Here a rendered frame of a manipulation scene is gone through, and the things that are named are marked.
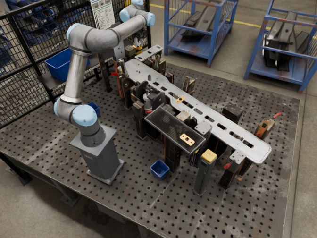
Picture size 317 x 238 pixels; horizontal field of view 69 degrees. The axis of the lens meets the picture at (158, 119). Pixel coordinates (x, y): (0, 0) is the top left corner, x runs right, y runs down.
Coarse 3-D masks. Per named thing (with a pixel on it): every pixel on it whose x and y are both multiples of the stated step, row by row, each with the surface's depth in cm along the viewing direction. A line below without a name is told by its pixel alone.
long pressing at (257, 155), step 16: (128, 64) 203; (144, 64) 203; (144, 80) 189; (160, 80) 189; (192, 112) 165; (208, 112) 165; (240, 128) 155; (240, 144) 147; (256, 144) 147; (256, 160) 140
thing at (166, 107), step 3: (165, 105) 160; (168, 105) 160; (165, 108) 158; (168, 108) 158; (171, 108) 158; (159, 132) 177; (159, 135) 180; (162, 135) 176; (159, 138) 183; (162, 138) 179; (159, 141) 184; (162, 141) 182; (162, 144) 183
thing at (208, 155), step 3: (207, 150) 126; (204, 153) 125; (207, 153) 125; (210, 153) 125; (213, 153) 125; (204, 156) 124; (207, 156) 124; (210, 156) 124; (213, 156) 123; (207, 159) 122; (210, 159) 122; (213, 159) 123
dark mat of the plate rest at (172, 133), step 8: (160, 112) 144; (152, 120) 140; (160, 120) 140; (168, 120) 140; (176, 120) 140; (160, 128) 136; (168, 128) 136; (176, 128) 136; (184, 128) 136; (176, 136) 132; (192, 136) 132; (184, 144) 129; (192, 144) 129
